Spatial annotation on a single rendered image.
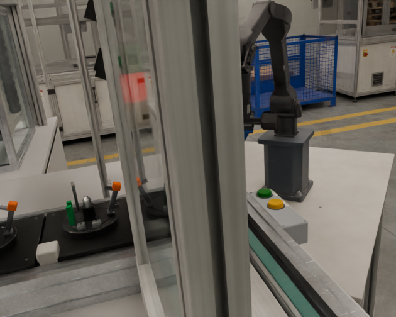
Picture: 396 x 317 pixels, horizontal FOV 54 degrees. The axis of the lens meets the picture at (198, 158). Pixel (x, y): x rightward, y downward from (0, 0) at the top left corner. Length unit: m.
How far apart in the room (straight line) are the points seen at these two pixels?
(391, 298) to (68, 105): 4.03
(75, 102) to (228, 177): 4.91
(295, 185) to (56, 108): 4.10
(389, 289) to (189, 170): 2.26
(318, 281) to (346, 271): 0.20
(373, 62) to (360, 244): 5.36
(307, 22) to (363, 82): 4.97
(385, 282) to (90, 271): 1.82
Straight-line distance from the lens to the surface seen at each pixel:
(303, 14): 10.94
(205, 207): 0.16
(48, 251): 0.94
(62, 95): 5.04
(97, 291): 0.94
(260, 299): 0.82
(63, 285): 0.93
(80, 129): 5.13
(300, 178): 1.28
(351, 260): 1.04
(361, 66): 6.24
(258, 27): 0.98
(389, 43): 6.48
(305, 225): 0.98
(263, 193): 1.09
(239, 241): 0.17
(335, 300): 0.78
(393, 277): 2.48
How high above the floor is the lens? 1.45
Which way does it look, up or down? 21 degrees down
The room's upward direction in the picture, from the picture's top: 5 degrees counter-clockwise
